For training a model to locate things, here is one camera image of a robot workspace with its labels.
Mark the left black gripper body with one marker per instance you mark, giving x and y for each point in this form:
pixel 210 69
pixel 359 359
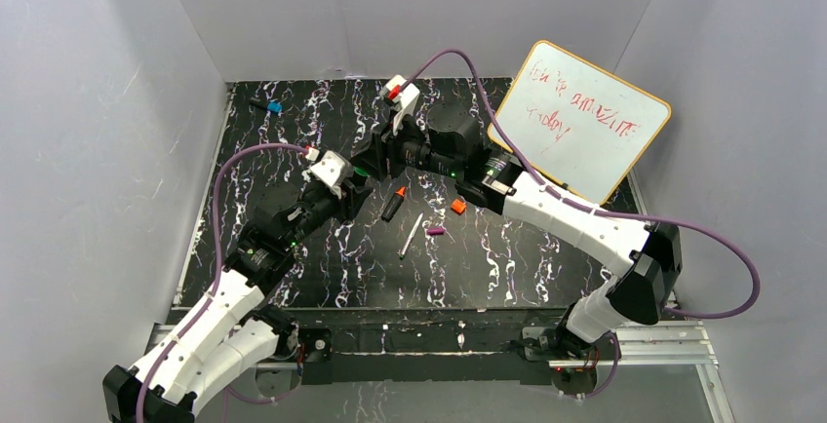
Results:
pixel 352 191

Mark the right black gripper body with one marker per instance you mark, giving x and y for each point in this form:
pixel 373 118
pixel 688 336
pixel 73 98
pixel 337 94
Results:
pixel 382 156

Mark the orange highlighter cap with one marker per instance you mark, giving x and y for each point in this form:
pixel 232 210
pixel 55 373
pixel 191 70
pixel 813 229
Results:
pixel 458 206

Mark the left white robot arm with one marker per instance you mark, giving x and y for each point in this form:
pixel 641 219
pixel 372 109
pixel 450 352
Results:
pixel 230 328

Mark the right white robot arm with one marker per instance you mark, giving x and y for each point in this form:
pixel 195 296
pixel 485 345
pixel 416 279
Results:
pixel 643 259

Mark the purple pen cap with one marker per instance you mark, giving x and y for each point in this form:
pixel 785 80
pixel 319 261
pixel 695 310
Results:
pixel 435 231

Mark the orange black highlighter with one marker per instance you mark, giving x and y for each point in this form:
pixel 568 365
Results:
pixel 393 204

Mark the blue capped black marker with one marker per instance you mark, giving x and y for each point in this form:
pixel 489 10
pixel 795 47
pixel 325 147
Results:
pixel 266 105

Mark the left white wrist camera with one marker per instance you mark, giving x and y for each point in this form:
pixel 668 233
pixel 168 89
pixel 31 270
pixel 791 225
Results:
pixel 332 169

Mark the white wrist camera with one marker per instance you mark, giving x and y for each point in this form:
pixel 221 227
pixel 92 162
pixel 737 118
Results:
pixel 332 169
pixel 400 98

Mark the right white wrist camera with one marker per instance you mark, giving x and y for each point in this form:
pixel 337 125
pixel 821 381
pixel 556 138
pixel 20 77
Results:
pixel 400 98

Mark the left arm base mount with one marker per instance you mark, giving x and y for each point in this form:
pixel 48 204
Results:
pixel 279 375

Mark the whiteboard with orange frame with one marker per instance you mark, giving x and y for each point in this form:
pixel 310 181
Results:
pixel 576 123

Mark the aluminium frame rail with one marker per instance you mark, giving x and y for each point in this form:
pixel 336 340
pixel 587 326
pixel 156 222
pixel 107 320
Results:
pixel 424 338

